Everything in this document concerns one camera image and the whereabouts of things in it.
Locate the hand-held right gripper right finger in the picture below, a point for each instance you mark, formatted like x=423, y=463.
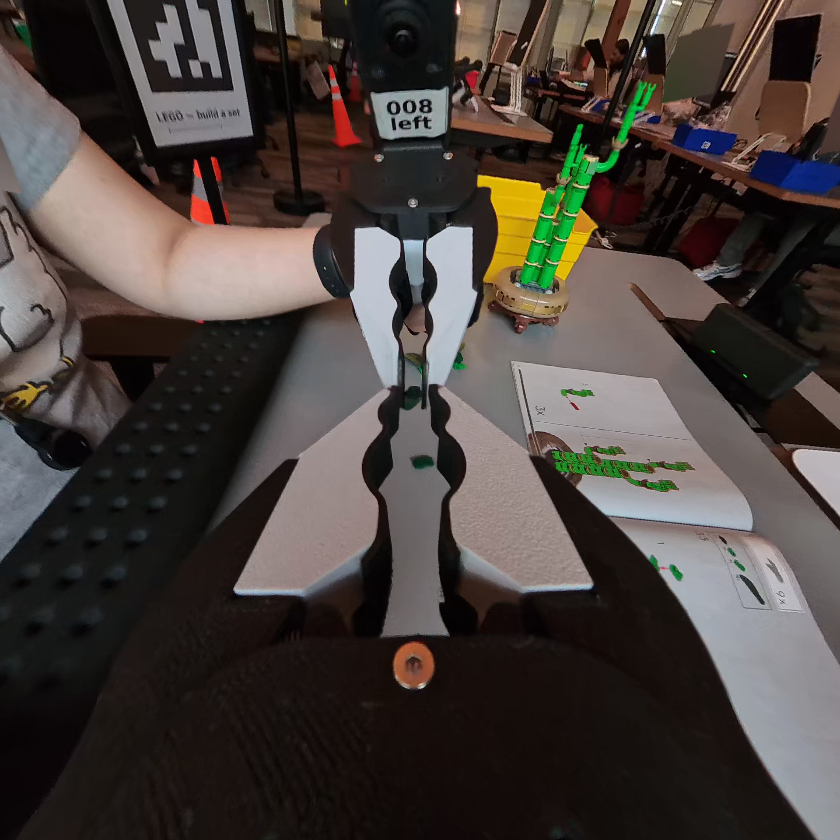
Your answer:
x=518, y=531

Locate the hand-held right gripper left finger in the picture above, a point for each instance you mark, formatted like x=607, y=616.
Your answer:
x=308, y=531

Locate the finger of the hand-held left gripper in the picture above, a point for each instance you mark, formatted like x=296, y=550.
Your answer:
x=371, y=282
x=456, y=282

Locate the green lego leaf assembly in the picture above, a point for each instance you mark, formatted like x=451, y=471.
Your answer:
x=412, y=398

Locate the person's left forearm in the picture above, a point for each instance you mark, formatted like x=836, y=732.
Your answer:
x=197, y=262

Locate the green lego leaf cluster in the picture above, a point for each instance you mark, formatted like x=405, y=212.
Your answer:
x=459, y=359
x=414, y=359

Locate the green lego bamboo model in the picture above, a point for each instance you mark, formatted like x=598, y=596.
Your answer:
x=554, y=243

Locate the small green lego brick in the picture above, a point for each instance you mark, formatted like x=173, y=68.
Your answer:
x=421, y=463

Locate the person's left hand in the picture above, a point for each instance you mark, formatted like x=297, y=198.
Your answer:
x=416, y=320

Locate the black wristband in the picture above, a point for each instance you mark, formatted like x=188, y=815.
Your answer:
x=331, y=262

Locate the yellow plastic bin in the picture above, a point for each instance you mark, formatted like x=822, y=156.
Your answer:
x=512, y=216

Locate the orange traffic cone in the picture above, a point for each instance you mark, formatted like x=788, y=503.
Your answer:
x=200, y=197
x=342, y=118

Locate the wooden table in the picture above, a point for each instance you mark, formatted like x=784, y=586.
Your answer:
x=505, y=126

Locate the black stand pole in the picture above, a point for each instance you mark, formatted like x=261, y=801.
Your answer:
x=287, y=98

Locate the white instruction booklet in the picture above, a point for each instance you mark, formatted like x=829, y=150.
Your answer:
x=623, y=407

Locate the red bag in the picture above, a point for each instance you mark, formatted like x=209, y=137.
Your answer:
x=712, y=241
x=613, y=200

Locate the black perforated chair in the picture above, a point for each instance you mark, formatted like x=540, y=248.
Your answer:
x=131, y=459

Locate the black and white sign board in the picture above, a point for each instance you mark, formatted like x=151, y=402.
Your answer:
x=190, y=98

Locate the blue plastic bin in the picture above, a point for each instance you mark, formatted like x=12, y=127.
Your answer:
x=794, y=172
x=705, y=139

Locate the black box device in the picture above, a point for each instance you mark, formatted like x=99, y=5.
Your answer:
x=754, y=354

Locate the dark green screen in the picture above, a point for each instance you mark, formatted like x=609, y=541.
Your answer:
x=699, y=65

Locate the white flat object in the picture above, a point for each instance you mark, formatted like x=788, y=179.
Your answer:
x=823, y=472

